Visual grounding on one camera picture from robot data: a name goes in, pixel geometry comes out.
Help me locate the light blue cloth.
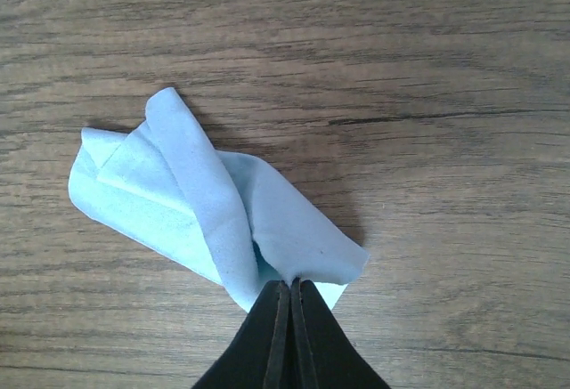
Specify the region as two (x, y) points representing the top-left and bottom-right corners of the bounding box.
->
(69, 88), (369, 310)

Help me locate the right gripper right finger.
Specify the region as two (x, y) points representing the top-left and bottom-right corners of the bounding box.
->
(290, 279), (388, 388)

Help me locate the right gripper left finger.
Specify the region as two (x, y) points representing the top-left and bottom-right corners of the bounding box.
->
(194, 280), (290, 388)

